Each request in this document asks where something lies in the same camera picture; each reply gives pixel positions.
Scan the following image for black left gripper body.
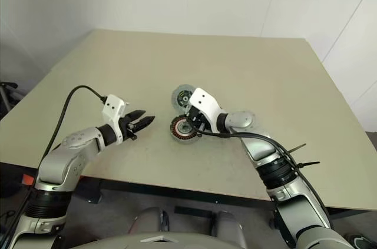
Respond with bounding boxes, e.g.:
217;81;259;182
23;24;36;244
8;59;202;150
119;112;141;141

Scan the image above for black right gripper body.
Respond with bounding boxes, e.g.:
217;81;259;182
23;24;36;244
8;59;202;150
187;106;212;132

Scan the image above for dark rounded grey shape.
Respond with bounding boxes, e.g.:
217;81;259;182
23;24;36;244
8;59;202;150
131;206;163;235
216;210;247;249

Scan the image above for orange sheet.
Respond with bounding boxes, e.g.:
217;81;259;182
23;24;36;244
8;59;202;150
22;173;38;187

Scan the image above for silver robot torso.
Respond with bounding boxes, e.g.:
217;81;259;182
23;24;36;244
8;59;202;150
69;231;249;249

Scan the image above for dark metal stand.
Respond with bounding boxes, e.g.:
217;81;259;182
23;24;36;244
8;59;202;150
0;81;19;115

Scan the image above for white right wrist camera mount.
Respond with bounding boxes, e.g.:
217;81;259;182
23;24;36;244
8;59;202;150
188;87;228;134

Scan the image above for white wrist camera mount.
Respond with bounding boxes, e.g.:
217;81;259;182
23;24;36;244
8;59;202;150
101;94;131;146
188;87;228;134

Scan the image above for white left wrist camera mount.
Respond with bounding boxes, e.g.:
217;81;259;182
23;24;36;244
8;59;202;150
101;94;131;146

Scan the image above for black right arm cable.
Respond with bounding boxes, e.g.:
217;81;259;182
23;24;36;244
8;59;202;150
188;118;335;231

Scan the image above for black table frame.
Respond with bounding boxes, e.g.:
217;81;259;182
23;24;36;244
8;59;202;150
78;175;377;221

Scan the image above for black cable tie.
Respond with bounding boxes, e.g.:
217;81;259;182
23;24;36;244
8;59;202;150
294;160;320;171
287;142;307;154

